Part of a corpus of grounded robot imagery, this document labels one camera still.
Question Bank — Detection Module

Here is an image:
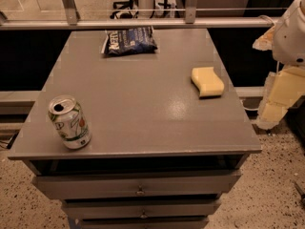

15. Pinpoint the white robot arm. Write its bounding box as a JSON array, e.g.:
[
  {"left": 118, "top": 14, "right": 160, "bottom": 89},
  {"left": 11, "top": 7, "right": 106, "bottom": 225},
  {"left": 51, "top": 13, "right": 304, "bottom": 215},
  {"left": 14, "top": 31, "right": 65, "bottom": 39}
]
[{"left": 253, "top": 0, "right": 305, "bottom": 130}]

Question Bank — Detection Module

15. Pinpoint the yellow sponge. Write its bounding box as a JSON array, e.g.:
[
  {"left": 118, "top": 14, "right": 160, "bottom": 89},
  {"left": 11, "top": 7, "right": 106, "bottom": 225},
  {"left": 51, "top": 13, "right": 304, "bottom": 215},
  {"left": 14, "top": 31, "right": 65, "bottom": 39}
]
[{"left": 192, "top": 67, "right": 224, "bottom": 97}]

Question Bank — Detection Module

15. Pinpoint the grey drawer cabinet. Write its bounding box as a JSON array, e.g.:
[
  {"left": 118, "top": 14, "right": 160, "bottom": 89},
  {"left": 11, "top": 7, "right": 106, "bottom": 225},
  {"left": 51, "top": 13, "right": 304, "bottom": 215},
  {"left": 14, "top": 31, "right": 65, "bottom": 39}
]
[{"left": 7, "top": 28, "right": 263, "bottom": 229}]

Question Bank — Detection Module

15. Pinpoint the dark blue snack bag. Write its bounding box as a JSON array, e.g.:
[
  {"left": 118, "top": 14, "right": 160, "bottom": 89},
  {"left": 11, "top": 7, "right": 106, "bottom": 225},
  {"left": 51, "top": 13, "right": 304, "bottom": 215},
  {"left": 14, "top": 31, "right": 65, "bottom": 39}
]
[{"left": 101, "top": 27, "right": 158, "bottom": 56}]

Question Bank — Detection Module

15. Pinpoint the green white soda can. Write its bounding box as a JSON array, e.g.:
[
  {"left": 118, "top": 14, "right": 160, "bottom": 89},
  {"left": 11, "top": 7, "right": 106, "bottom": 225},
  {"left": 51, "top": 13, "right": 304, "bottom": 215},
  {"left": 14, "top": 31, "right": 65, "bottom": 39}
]
[{"left": 48, "top": 95, "right": 92, "bottom": 149}]

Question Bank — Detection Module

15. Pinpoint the top grey drawer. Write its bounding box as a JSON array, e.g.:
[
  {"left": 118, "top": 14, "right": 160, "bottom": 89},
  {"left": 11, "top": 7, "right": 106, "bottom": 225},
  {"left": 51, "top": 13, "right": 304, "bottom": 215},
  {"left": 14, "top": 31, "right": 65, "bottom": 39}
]
[{"left": 32, "top": 170, "right": 241, "bottom": 199}]

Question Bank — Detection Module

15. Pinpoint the grey drawer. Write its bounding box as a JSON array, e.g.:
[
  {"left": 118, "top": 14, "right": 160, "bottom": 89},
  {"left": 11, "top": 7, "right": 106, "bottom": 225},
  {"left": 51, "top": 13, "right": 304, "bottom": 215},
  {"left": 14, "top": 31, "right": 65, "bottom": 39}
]
[
  {"left": 80, "top": 218, "right": 209, "bottom": 229},
  {"left": 32, "top": 170, "right": 241, "bottom": 199},
  {"left": 63, "top": 198, "right": 220, "bottom": 219}
]

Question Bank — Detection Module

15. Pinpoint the middle grey drawer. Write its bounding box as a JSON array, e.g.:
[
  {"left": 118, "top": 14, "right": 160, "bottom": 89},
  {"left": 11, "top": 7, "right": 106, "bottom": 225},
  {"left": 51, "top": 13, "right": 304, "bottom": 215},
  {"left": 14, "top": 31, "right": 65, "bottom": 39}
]
[{"left": 63, "top": 198, "right": 220, "bottom": 219}]

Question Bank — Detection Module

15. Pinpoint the bottom grey drawer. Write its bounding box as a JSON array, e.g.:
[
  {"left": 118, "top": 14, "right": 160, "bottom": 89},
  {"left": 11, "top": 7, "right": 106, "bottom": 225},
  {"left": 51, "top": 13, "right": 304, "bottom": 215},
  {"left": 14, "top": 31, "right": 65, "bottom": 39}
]
[{"left": 80, "top": 218, "right": 209, "bottom": 229}]

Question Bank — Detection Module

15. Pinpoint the black office chair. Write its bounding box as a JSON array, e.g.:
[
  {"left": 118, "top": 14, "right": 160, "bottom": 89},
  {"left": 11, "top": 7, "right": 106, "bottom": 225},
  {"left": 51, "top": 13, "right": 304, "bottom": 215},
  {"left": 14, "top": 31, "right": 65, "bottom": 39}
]
[{"left": 107, "top": 0, "right": 140, "bottom": 20}]

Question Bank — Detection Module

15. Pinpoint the metal railing frame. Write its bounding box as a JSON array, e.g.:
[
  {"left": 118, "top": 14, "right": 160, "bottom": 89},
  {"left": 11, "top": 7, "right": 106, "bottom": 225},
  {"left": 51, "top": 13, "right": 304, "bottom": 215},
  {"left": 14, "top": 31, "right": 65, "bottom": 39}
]
[{"left": 0, "top": 0, "right": 294, "bottom": 30}]

